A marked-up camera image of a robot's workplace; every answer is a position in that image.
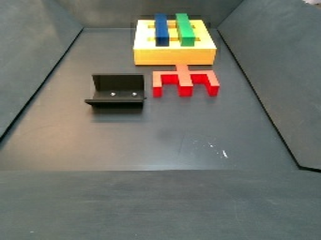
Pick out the yellow wooden board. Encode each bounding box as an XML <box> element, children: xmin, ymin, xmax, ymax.
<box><xmin>133</xmin><ymin>20</ymin><xmax>217</xmax><ymax>66</ymax></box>

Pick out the red branched puzzle piece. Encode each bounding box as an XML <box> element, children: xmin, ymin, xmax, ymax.
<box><xmin>152</xmin><ymin>65</ymin><xmax>220</xmax><ymax>98</ymax></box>

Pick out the green block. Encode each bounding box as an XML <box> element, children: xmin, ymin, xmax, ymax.
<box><xmin>176</xmin><ymin>13</ymin><xmax>196</xmax><ymax>47</ymax></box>

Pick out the blue block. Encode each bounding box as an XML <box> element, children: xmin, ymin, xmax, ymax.
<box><xmin>154</xmin><ymin>13</ymin><xmax>170</xmax><ymax>47</ymax></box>

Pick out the black angle bracket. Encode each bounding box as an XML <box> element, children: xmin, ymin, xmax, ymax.
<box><xmin>85</xmin><ymin>73</ymin><xmax>146</xmax><ymax>107</ymax></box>

